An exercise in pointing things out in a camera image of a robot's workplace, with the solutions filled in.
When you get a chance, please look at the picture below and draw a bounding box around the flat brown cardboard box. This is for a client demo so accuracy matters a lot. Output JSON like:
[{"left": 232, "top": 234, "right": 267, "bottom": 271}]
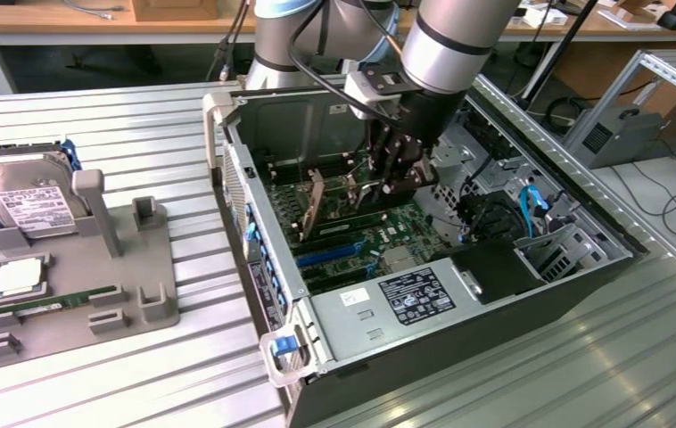
[{"left": 596, "top": 0, "right": 664, "bottom": 32}]

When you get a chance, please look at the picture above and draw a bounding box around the green motherboard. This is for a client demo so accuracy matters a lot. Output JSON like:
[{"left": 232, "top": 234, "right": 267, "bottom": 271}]
[{"left": 254, "top": 146, "right": 455, "bottom": 296}]

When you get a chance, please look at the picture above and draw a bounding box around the silver CPU chip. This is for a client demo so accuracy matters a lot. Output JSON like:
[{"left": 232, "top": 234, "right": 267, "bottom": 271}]
[{"left": 0, "top": 260, "right": 47, "bottom": 295}]

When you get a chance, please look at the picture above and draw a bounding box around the tall perforated metal disk bay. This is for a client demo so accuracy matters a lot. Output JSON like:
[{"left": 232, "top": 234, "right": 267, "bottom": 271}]
[{"left": 431, "top": 88, "right": 530, "bottom": 193}]

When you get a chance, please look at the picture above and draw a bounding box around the black plastic shroud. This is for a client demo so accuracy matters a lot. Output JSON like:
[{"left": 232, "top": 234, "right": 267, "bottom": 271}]
[{"left": 449, "top": 240, "right": 548, "bottom": 305}]

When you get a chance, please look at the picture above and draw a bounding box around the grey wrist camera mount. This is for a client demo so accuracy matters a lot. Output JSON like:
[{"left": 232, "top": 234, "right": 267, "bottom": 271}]
[{"left": 343, "top": 69, "right": 423, "bottom": 120}]

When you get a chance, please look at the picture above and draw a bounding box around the hard disk in blue carrier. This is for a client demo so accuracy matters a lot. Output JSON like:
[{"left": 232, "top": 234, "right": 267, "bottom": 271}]
[{"left": 0, "top": 138, "right": 92, "bottom": 240}]

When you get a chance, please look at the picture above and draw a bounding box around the wooden desk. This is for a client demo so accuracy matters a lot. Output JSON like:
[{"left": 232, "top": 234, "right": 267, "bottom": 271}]
[{"left": 0, "top": 0, "right": 676, "bottom": 95}]

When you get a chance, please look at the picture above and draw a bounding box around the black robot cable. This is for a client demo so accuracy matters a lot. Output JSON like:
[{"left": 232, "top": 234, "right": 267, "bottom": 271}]
[{"left": 287, "top": 0, "right": 402, "bottom": 124}]

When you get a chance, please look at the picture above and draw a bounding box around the grey equipment box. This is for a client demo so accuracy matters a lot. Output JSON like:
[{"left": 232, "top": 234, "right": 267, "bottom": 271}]
[{"left": 578, "top": 109, "right": 668, "bottom": 169}]

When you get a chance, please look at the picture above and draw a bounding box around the blue wire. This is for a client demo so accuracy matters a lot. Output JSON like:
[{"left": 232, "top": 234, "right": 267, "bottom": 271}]
[{"left": 516, "top": 185, "right": 545, "bottom": 240}]

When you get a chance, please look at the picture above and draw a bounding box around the grey parts rack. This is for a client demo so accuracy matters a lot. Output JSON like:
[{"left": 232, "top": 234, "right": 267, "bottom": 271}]
[{"left": 0, "top": 169, "right": 182, "bottom": 375}]

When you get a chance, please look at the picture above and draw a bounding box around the small metal disk bay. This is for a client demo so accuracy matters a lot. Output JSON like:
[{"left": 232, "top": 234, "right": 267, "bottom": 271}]
[{"left": 513, "top": 222, "right": 608, "bottom": 286}]

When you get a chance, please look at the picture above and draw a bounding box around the black stand pole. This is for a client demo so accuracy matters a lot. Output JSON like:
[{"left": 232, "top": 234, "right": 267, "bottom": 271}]
[{"left": 518, "top": 0, "right": 601, "bottom": 102}]

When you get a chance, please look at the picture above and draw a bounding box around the green RAM stick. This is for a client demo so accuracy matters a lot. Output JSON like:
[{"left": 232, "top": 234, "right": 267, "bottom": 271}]
[{"left": 0, "top": 284, "right": 119, "bottom": 318}]

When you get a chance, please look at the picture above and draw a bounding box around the small black camera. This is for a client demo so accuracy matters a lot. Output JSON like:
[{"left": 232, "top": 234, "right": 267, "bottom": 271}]
[{"left": 653, "top": 0, "right": 676, "bottom": 31}]

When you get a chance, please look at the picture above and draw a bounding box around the white small box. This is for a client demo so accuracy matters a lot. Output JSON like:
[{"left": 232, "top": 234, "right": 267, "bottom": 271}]
[{"left": 513, "top": 4, "right": 570, "bottom": 28}]

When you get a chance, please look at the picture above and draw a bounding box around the black and silver PC case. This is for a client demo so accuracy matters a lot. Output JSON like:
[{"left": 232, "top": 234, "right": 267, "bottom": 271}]
[{"left": 202, "top": 73, "right": 653, "bottom": 428}]

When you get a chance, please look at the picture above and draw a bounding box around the silver chipset heatsink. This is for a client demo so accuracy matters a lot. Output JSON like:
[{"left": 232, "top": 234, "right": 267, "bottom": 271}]
[{"left": 382, "top": 249, "right": 419, "bottom": 273}]

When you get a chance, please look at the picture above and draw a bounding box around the black hanging cable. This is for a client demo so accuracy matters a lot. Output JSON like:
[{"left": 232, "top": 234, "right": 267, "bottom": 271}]
[{"left": 211, "top": 0, "right": 254, "bottom": 84}]

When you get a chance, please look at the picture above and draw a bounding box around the blue card retainer bar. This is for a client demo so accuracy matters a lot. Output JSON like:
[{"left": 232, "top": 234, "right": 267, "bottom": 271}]
[{"left": 244, "top": 200, "right": 287, "bottom": 316}]

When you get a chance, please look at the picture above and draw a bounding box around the blue expansion slot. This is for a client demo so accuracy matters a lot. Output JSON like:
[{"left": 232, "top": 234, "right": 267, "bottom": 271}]
[{"left": 295, "top": 243, "right": 366, "bottom": 268}]

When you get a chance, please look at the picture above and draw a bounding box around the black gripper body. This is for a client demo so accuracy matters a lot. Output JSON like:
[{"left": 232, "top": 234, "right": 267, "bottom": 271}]
[{"left": 394, "top": 88, "right": 471, "bottom": 144}]

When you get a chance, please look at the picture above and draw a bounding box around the grey power supply unit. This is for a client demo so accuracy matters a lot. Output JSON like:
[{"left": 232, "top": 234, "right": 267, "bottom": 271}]
[{"left": 306, "top": 256, "right": 486, "bottom": 363}]

